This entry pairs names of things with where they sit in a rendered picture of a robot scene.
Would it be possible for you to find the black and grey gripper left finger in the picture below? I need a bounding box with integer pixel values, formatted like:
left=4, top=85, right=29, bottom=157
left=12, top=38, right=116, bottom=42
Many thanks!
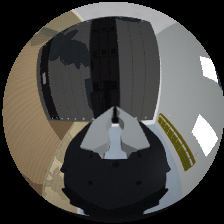
left=60, top=107, right=115, bottom=173

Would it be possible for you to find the dark grey server rack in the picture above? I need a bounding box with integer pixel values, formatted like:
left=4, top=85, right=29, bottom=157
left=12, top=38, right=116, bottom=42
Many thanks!
left=37, top=16, right=160, bottom=122

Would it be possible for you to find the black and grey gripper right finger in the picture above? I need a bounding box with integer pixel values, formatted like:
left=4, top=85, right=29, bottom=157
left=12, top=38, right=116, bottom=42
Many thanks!
left=115, top=107, right=171, bottom=173

